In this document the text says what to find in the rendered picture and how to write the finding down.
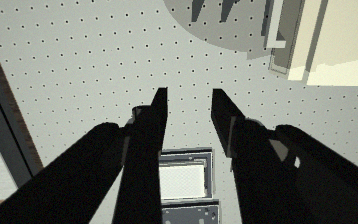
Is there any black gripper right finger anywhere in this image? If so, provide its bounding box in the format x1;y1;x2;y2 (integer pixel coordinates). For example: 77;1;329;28
211;88;358;224

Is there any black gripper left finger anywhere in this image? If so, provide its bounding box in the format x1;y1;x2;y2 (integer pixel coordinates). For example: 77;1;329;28
0;88;168;224

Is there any white sealed multiwell plate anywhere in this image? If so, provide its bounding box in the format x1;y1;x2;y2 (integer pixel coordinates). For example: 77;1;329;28
159;161;205;199

